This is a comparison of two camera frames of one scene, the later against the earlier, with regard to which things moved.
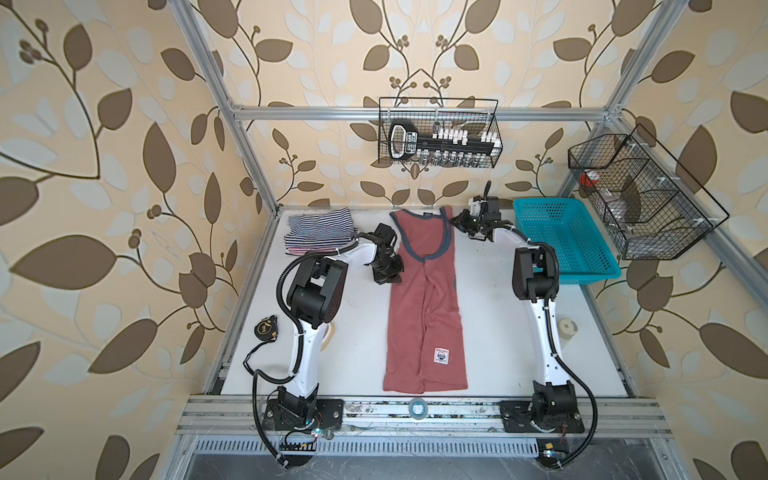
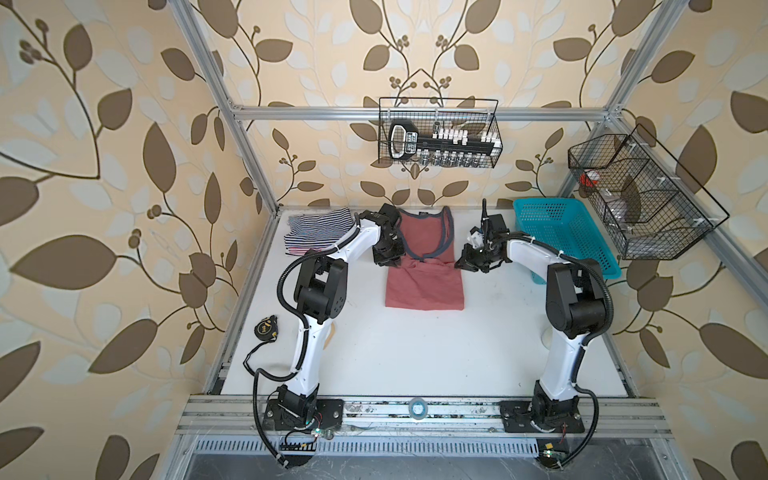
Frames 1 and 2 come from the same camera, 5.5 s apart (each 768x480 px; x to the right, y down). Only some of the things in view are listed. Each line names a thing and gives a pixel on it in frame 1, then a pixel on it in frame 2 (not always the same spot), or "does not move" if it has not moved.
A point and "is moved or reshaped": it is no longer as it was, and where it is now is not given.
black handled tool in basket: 404,141 does not move
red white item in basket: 589,177 does not move
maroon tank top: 424,351 is moved or reshaped
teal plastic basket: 583,251 does not move
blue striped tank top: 327,228 does not move
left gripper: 397,275 to 397,256
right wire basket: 650,205 does not move
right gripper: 460,221 to 466,262
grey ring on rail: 418,408 does not move
